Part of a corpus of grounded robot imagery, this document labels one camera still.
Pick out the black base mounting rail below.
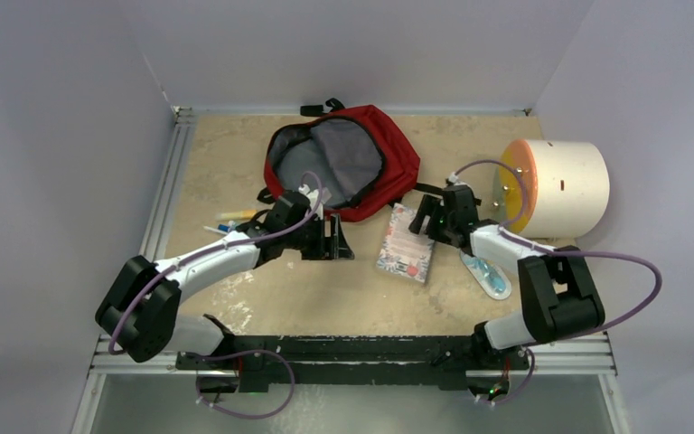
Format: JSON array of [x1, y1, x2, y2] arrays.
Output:
[[175, 335, 530, 392]]

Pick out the white cylinder with coloured disc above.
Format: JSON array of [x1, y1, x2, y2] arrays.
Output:
[[492, 139, 610, 239]]

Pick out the red backpack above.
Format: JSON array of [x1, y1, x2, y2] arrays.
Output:
[[258, 99, 442, 222]]

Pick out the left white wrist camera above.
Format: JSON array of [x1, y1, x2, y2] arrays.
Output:
[[298, 184, 332, 220]]

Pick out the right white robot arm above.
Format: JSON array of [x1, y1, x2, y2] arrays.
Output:
[[408, 184, 605, 368]]

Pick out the aluminium frame rails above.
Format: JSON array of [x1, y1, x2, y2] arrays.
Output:
[[71, 106, 630, 434]]

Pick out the thin yellow-green pen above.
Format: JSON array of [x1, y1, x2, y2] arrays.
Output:
[[202, 226, 227, 235]]

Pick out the floral cover book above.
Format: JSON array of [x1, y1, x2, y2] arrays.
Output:
[[376, 203, 435, 284]]

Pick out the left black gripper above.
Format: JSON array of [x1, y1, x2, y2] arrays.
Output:
[[283, 213, 352, 260]]

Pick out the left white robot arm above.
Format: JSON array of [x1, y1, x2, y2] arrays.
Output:
[[95, 191, 354, 370]]

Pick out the light blue pencil case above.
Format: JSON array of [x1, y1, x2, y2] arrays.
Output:
[[460, 251, 512, 301]]

